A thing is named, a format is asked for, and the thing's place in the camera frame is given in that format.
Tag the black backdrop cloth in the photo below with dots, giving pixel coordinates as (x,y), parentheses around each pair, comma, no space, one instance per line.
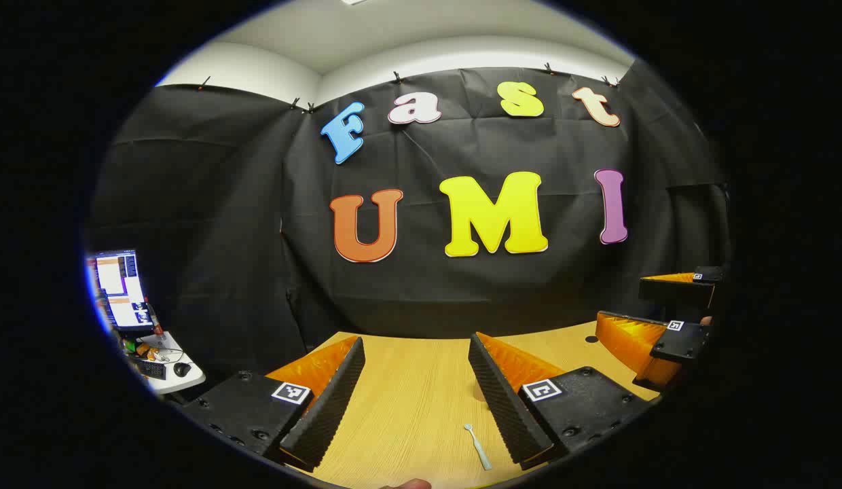
(258,204)

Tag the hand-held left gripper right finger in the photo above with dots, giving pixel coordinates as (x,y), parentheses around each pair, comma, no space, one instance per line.
(506,407)

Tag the white side table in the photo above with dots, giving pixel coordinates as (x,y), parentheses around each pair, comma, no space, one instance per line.
(190,382)

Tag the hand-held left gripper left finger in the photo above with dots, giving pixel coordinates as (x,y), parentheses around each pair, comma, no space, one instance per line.
(326,414)

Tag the black keyboard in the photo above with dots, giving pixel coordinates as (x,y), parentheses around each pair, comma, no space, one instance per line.
(151,369)

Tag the black computer mouse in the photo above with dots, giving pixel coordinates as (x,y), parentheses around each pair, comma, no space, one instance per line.
(182,369)

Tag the light blue toothbrush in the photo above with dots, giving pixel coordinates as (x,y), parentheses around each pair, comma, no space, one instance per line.
(481,451)

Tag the wooden desktop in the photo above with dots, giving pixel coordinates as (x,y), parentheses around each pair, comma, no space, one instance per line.
(421,394)

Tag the small red bottle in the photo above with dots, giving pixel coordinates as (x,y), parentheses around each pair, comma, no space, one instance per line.
(159,329)

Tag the computer monitor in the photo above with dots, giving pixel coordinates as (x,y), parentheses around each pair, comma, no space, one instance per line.
(119,285)

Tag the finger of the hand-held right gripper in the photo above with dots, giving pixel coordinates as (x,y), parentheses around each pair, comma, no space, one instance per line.
(672,291)
(682,343)

